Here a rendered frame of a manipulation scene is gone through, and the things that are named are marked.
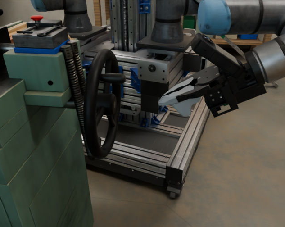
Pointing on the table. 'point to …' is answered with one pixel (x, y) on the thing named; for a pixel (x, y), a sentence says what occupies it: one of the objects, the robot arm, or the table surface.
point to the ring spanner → (48, 31)
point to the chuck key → (29, 29)
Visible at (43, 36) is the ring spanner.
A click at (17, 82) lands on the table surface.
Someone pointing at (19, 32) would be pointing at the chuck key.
